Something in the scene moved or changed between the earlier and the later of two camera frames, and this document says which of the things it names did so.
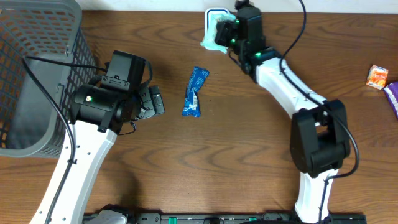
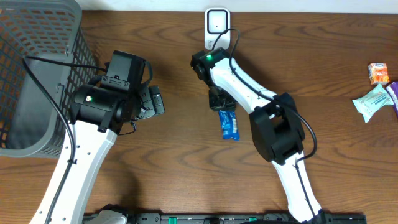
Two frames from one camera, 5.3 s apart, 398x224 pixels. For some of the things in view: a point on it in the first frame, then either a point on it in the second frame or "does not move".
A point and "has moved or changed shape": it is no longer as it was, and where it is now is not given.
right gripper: x=224 y=27 -> x=214 y=105
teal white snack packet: x=211 y=16 -> x=369 y=103
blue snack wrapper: x=192 y=107 -> x=229 y=124
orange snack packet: x=377 y=77 has moved or changed shape
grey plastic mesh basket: x=30 y=124 does not move
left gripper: x=154 y=101 does not move
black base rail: x=244 y=218 does not move
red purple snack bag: x=391 y=91 does not move
